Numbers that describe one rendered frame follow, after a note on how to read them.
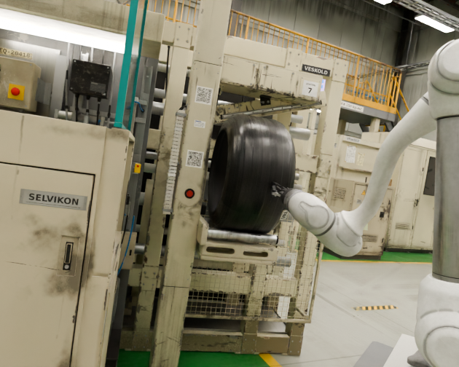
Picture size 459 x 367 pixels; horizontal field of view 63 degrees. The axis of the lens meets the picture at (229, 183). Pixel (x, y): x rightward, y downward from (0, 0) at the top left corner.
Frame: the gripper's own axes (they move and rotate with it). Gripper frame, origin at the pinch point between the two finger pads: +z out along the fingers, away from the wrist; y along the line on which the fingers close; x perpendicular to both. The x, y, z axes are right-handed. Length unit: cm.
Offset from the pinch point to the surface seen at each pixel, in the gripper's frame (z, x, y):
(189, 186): 22.8, 9.7, 32.9
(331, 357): 63, 126, -90
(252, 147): 8.3, -14.0, 11.0
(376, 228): 375, 116, -328
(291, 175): 6.1, -4.8, -8.1
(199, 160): 24.5, -2.8, 30.0
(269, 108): 68, -33, -12
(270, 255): 9.3, 33.6, -7.6
